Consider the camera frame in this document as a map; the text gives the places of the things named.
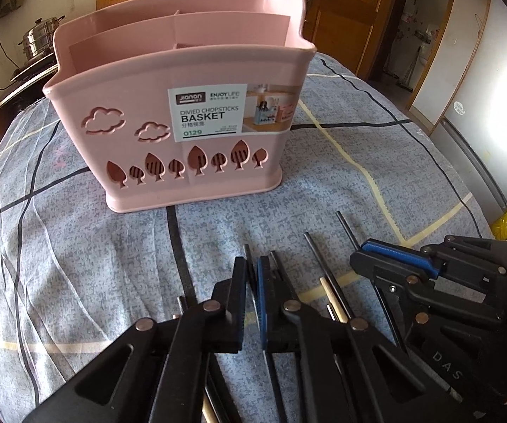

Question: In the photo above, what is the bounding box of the black chopstick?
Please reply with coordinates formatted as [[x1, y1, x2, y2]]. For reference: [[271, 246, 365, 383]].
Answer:
[[336, 211, 361, 250], [177, 296, 187, 314], [303, 232, 355, 321]]

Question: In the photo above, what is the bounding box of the beige wooden chopstick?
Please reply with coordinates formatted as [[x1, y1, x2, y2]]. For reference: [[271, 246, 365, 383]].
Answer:
[[319, 277, 349, 323], [202, 393, 219, 423]]

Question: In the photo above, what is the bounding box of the blue plaid tablecloth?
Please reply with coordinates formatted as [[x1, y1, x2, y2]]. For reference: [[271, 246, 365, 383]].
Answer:
[[0, 55, 491, 422]]

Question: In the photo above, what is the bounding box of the pink divided chopsticks basket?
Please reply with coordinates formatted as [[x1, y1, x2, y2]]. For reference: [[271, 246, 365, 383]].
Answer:
[[44, 0, 316, 213]]

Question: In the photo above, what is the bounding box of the brown wooden door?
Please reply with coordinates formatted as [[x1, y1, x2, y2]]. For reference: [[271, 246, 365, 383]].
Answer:
[[303, 0, 395, 79]]

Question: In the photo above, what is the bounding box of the black induction cooker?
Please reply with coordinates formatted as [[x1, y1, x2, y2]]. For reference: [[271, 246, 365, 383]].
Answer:
[[10, 51, 56, 83]]

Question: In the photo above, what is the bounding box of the stainless steel steamer pot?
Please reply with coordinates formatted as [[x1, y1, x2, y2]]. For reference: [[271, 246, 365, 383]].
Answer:
[[19, 16, 66, 60]]

